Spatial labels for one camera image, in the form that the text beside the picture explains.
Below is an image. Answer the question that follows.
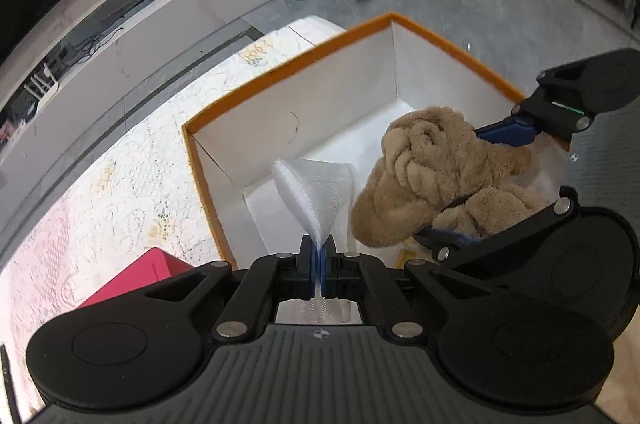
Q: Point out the yellow snack packet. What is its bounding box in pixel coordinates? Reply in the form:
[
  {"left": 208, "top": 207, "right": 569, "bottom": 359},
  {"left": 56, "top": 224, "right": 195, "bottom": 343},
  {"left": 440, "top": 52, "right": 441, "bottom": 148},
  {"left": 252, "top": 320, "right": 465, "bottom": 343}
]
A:
[{"left": 394, "top": 240, "right": 427, "bottom": 269}]

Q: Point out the brown twisted towel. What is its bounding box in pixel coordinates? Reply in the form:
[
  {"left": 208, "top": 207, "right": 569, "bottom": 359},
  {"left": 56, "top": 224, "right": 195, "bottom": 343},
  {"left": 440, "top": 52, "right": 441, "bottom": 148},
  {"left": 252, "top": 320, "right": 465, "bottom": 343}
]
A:
[{"left": 350, "top": 106, "right": 550, "bottom": 248}]

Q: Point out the white mesh cloth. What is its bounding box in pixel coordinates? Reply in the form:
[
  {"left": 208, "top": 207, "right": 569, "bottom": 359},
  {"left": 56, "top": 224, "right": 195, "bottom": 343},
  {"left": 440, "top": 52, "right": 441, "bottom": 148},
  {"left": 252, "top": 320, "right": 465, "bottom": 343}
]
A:
[{"left": 271, "top": 158, "right": 359, "bottom": 253}]

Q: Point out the red storage cube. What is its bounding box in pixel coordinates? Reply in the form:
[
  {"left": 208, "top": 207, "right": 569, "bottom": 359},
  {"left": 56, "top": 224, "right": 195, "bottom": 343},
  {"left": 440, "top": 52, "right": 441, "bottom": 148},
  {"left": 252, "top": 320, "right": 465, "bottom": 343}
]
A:
[{"left": 79, "top": 247, "right": 193, "bottom": 308}]

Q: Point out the patterned tablecloth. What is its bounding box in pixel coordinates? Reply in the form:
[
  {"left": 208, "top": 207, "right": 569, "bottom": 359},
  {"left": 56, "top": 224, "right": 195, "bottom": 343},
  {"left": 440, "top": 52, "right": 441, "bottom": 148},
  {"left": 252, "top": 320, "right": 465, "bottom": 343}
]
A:
[{"left": 1, "top": 15, "right": 344, "bottom": 422}]

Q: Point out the orange cardboard box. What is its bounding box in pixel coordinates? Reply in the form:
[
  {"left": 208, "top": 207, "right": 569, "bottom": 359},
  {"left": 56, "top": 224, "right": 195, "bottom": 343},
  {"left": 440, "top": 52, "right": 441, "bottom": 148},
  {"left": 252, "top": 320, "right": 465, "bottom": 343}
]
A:
[{"left": 182, "top": 13, "right": 523, "bottom": 269}]

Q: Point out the marble tv console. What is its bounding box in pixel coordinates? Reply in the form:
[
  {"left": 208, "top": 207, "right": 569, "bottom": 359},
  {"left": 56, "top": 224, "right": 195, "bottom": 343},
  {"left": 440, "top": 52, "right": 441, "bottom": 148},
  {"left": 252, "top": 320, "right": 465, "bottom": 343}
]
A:
[{"left": 1, "top": 0, "right": 270, "bottom": 187}]

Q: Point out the white wifi router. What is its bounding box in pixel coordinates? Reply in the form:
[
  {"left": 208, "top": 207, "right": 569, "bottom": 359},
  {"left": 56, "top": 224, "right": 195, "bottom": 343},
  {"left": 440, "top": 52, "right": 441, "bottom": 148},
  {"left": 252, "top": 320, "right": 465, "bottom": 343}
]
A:
[{"left": 23, "top": 62, "right": 60, "bottom": 109}]

